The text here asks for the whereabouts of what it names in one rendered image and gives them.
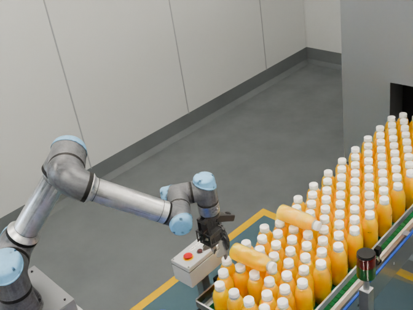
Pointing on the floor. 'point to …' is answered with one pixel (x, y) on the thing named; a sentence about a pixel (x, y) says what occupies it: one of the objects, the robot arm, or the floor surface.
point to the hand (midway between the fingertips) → (220, 252)
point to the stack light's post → (366, 299)
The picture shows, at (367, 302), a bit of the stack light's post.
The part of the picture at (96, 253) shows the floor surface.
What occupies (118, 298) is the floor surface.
